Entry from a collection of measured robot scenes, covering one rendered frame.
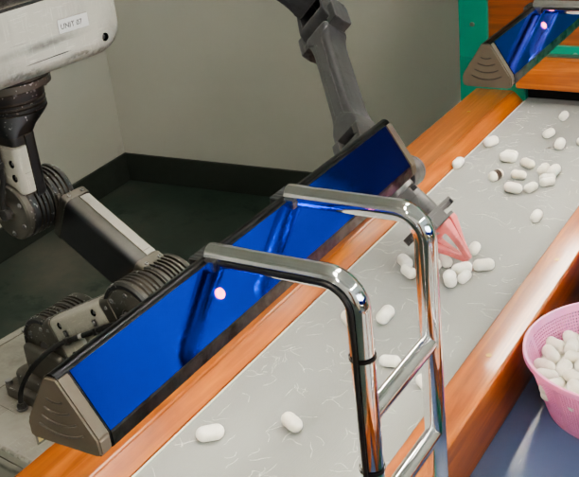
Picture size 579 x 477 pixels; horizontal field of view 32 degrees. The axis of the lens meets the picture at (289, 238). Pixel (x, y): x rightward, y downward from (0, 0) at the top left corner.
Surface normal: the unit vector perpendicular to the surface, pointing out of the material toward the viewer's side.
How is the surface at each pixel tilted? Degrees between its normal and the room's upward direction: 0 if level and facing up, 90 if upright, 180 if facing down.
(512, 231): 0
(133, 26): 90
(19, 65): 89
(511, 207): 0
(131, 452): 45
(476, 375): 0
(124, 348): 58
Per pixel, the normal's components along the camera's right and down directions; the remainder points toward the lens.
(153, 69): -0.47, 0.43
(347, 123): -0.80, -0.33
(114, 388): 0.67, -0.36
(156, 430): 0.53, -0.53
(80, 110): 0.88, 0.12
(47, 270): -0.11, -0.89
